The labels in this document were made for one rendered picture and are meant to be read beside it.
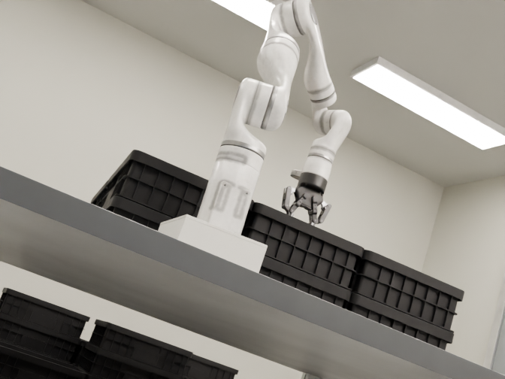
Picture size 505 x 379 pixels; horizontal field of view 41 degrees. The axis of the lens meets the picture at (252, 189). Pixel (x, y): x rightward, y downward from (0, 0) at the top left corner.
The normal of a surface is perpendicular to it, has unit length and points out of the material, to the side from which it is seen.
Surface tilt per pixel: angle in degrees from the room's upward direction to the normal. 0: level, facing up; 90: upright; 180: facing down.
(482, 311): 90
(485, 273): 90
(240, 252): 90
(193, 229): 90
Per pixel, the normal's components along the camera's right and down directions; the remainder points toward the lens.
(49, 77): 0.40, -0.13
